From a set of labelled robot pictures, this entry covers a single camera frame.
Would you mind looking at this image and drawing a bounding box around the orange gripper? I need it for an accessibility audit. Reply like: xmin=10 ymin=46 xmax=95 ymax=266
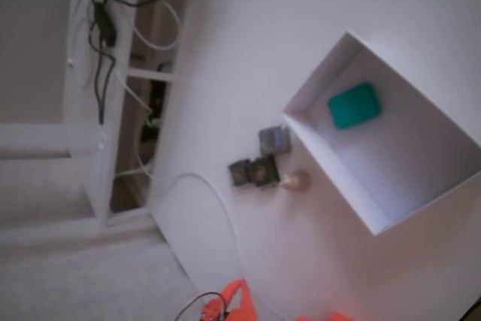
xmin=201 ymin=277 xmax=258 ymax=321

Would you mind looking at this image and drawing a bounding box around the green rounded cube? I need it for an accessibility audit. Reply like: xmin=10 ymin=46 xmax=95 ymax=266
xmin=327 ymin=81 xmax=383 ymax=131

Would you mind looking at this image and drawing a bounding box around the white cardboard bin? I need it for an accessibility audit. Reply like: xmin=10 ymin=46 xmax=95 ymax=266
xmin=280 ymin=30 xmax=481 ymax=238

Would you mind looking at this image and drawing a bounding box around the black box with clear lid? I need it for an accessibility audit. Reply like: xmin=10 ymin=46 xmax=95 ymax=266
xmin=228 ymin=159 xmax=251 ymax=188

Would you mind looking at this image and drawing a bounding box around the black box with red label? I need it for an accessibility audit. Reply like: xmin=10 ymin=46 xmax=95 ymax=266
xmin=246 ymin=155 xmax=281 ymax=189

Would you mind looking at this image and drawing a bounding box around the small beige bear figurine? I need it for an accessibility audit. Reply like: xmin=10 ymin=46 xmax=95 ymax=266
xmin=281 ymin=169 xmax=312 ymax=192

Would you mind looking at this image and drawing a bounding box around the grey square block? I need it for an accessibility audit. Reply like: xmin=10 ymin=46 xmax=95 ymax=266
xmin=258 ymin=125 xmax=292 ymax=155

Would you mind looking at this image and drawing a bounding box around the black object under table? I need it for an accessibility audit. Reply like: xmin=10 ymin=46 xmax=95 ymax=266
xmin=148 ymin=78 xmax=168 ymax=129

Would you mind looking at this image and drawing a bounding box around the thin gripper servo wire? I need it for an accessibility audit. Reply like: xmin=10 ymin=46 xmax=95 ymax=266
xmin=174 ymin=290 xmax=228 ymax=321

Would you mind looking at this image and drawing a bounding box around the long white cable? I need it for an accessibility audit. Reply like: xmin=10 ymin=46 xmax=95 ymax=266
xmin=112 ymin=168 xmax=294 ymax=321

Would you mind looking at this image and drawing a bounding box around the white metal frame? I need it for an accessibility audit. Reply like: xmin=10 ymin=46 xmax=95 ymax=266
xmin=0 ymin=0 xmax=180 ymax=228

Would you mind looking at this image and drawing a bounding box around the white looped cable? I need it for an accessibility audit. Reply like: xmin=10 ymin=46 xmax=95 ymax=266
xmin=101 ymin=0 xmax=181 ymax=52

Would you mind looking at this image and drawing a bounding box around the black cable with inline switch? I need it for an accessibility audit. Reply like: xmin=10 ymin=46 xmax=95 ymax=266
xmin=88 ymin=0 xmax=207 ymax=126

